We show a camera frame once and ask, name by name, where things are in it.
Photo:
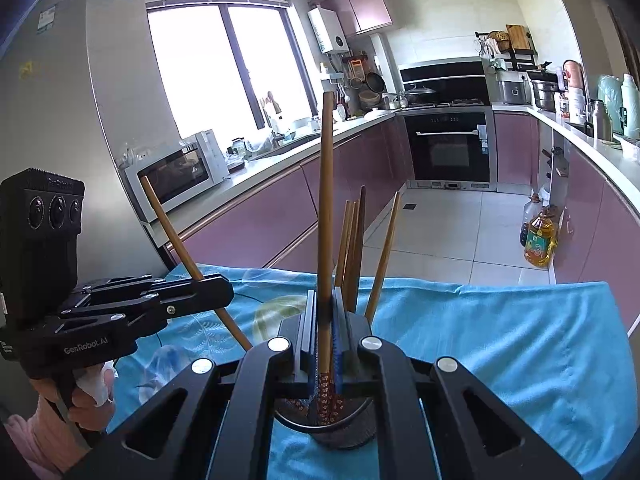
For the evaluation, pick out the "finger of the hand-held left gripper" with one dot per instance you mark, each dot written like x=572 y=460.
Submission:
x=150 y=282
x=200 y=297

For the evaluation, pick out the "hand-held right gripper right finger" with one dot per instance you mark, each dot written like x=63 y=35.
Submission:
x=339 y=355

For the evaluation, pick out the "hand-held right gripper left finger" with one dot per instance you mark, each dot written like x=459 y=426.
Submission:
x=307 y=350

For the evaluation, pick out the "floral-tipped wooden chopstick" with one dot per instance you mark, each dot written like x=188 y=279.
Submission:
x=326 y=210
x=165 y=220

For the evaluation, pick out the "black mesh holder cup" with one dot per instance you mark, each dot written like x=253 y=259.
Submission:
x=345 y=437

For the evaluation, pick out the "bunch of wooden chopsticks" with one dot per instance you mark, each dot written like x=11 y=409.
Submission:
x=385 y=260

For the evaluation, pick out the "person's left forearm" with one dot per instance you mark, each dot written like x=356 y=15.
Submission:
x=40 y=435

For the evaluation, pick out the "person's left hand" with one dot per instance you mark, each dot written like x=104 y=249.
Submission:
x=92 y=400

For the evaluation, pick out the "white microwave oven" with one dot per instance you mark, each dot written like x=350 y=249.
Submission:
x=175 y=175

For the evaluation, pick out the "pink base cabinets under window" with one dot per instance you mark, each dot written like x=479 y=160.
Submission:
x=280 y=200

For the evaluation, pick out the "grey refrigerator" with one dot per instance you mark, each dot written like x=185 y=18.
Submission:
x=75 y=110

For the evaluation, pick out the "blue printed tablecloth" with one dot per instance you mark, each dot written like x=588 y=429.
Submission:
x=475 y=360

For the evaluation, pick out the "kitchen window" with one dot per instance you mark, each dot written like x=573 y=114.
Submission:
x=200 y=75

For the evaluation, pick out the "yellow cooking oil bottle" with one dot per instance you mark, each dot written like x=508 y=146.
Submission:
x=540 y=240

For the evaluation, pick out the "black built-in oven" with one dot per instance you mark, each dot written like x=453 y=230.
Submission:
x=447 y=150

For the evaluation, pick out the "wok with lid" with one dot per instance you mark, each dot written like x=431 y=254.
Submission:
x=420 y=95

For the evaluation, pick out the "hanging frying pan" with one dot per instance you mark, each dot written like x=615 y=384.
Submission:
x=374 y=81

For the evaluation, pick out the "black knife rack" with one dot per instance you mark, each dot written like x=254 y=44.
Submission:
x=555 y=162

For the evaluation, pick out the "pink base cabinets beside oven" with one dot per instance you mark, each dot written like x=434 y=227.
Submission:
x=590 y=210

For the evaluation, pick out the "black range hood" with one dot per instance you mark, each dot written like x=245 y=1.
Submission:
x=445 y=80

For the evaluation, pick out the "white water heater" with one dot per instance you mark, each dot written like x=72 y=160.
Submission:
x=327 y=30

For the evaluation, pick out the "steel rice cooker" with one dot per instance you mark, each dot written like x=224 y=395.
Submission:
x=514 y=89

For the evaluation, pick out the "steel stock pot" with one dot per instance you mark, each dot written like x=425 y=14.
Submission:
x=544 y=96

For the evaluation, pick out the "white plastic bottle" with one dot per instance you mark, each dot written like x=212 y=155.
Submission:
x=577 y=105

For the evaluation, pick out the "black countertop rack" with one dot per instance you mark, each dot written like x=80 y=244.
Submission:
x=520 y=60

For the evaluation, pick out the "steel vacuum flask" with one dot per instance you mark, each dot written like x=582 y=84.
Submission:
x=602 y=122

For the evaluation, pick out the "wooden cutting board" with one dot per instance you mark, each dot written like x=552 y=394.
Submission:
x=517 y=36

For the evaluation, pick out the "pink electric kettle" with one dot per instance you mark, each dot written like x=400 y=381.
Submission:
x=574 y=75

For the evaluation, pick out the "white thermos bottle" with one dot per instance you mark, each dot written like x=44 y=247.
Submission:
x=630 y=105

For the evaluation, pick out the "pink wall cabinet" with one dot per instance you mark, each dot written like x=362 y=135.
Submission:
x=360 y=7

